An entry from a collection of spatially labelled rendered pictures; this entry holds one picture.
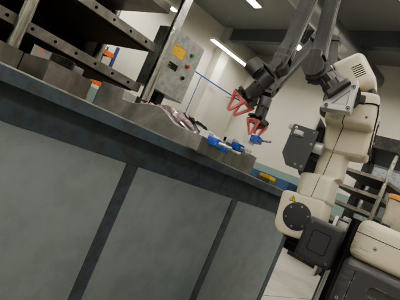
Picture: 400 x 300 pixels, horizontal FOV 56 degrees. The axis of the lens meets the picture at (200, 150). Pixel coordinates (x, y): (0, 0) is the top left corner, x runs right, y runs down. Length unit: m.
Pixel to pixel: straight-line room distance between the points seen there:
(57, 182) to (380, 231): 0.95
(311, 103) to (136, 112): 8.48
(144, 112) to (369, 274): 0.91
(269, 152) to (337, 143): 8.40
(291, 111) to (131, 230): 8.80
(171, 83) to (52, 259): 1.52
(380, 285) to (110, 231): 0.84
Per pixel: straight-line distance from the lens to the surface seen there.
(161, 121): 1.37
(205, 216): 1.61
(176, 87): 2.48
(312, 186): 1.43
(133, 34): 2.16
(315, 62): 1.39
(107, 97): 1.52
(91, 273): 1.35
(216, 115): 10.74
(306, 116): 9.65
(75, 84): 1.24
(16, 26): 1.85
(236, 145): 1.60
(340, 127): 1.49
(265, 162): 9.82
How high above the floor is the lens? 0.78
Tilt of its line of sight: 1 degrees up
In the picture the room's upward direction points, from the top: 23 degrees clockwise
